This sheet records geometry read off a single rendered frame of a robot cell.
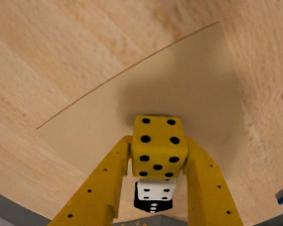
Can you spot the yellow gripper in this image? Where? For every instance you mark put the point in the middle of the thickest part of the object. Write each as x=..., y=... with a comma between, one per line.
x=97, y=200

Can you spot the white die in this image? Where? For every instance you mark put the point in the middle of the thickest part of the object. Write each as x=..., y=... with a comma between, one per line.
x=156, y=188

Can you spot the tan flat mat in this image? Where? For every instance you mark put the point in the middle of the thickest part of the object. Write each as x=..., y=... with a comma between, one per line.
x=192, y=79

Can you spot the black die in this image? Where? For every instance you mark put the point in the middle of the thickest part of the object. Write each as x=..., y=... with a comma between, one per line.
x=151, y=206

